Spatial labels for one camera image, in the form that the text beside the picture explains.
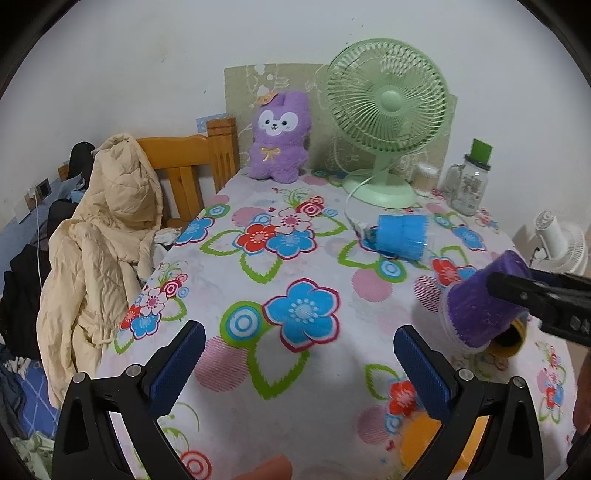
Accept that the purple plastic cup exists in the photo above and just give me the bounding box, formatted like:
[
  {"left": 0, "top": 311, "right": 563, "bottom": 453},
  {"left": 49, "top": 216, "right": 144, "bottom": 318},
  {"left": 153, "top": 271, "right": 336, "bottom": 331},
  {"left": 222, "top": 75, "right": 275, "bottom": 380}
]
[{"left": 439, "top": 250, "right": 531, "bottom": 355}]

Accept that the dark teal yellow-rimmed cup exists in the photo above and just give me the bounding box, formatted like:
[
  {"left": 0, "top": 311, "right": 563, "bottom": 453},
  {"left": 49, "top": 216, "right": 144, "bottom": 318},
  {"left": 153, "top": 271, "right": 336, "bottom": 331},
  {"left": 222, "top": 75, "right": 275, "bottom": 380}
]
[{"left": 487, "top": 318, "right": 527, "bottom": 359}]

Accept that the orange plastic cup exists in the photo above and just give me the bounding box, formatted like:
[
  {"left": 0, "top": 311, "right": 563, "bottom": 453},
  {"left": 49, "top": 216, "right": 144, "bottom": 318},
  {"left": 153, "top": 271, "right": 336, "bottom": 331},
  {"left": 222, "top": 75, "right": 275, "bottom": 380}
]
[{"left": 399, "top": 412, "right": 489, "bottom": 477}]

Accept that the blue plastic cup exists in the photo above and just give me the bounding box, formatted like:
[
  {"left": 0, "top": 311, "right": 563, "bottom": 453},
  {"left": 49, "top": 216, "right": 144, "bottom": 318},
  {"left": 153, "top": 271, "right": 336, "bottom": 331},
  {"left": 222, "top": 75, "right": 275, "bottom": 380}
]
[{"left": 375, "top": 215, "right": 429, "bottom": 261}]

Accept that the fingertip at bottom edge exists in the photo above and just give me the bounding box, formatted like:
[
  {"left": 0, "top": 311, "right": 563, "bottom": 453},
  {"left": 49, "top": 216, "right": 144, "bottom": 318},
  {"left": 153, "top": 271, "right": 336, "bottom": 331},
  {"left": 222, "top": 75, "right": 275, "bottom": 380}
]
[{"left": 232, "top": 455, "right": 293, "bottom": 480}]

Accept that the white standing fan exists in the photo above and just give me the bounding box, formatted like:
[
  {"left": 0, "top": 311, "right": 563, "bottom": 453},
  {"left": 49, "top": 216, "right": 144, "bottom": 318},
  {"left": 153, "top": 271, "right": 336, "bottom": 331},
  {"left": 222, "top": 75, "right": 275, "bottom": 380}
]
[{"left": 530, "top": 210, "right": 589, "bottom": 276}]

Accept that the glass mug jar green straw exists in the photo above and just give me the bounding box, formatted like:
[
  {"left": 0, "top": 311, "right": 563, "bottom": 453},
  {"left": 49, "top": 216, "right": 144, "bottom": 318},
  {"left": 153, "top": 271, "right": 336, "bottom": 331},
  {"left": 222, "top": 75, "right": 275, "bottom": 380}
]
[{"left": 444, "top": 139, "right": 493, "bottom": 216}]

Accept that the dark clothes pile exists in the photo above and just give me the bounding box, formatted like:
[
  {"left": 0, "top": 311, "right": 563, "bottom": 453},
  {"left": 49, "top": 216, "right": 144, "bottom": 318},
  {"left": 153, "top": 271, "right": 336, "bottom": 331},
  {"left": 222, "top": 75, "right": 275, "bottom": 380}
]
[{"left": 1, "top": 142, "right": 94, "bottom": 360}]

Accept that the beige puffer jacket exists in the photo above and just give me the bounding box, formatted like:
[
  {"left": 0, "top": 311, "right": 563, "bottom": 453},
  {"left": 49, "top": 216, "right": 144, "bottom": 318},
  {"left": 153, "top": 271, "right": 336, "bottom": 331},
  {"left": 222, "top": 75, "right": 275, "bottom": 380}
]
[{"left": 36, "top": 134, "right": 163, "bottom": 408}]

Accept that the cotton swab container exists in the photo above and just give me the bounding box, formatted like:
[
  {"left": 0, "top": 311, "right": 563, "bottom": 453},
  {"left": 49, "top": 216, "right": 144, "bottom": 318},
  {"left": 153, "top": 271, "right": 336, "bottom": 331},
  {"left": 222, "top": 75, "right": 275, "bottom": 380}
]
[{"left": 412, "top": 162, "right": 440, "bottom": 197}]

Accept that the floral tablecloth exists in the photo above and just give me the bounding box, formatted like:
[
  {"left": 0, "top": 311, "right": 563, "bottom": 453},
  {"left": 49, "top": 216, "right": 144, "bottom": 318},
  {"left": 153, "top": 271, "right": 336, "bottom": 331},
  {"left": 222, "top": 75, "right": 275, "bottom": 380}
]
[{"left": 98, "top": 171, "right": 576, "bottom": 479}]

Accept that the green desk fan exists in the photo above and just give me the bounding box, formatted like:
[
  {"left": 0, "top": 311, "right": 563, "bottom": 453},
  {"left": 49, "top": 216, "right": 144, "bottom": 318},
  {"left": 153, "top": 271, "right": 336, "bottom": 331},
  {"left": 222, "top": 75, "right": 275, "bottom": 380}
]
[{"left": 325, "top": 38, "right": 450, "bottom": 209}]

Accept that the wooden chair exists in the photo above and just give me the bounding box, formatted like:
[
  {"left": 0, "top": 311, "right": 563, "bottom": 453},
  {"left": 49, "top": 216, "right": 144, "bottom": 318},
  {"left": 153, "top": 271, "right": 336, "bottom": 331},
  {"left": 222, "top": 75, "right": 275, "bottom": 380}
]
[{"left": 56, "top": 117, "right": 239, "bottom": 232}]

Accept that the purple plush bunny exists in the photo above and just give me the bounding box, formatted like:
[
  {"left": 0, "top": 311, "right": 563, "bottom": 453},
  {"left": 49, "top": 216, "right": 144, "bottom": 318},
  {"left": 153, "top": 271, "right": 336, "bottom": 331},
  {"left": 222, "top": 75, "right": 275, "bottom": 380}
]
[{"left": 249, "top": 91, "right": 311, "bottom": 184}]

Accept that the white fan power cable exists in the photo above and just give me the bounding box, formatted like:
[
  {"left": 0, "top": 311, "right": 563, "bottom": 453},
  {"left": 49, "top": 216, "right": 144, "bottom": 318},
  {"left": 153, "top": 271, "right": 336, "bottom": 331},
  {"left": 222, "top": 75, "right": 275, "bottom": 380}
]
[{"left": 344, "top": 168, "right": 378, "bottom": 241}]

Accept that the wall socket with white cable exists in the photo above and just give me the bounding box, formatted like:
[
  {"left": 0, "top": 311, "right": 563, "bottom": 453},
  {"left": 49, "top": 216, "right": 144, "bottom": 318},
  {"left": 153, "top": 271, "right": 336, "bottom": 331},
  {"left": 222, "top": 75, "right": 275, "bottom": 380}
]
[{"left": 24, "top": 178, "right": 52, "bottom": 211}]

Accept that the beige patterned wall board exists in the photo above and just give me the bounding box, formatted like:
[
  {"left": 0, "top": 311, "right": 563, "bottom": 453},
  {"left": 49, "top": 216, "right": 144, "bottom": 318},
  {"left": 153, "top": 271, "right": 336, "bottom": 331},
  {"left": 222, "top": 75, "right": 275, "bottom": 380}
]
[{"left": 223, "top": 62, "right": 459, "bottom": 186}]

